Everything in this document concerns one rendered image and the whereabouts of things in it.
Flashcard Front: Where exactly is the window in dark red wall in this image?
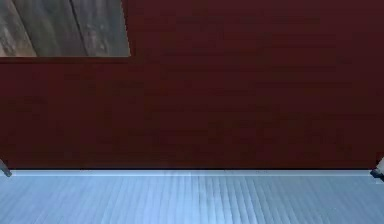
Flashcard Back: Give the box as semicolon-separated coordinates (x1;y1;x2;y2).
0;0;132;59

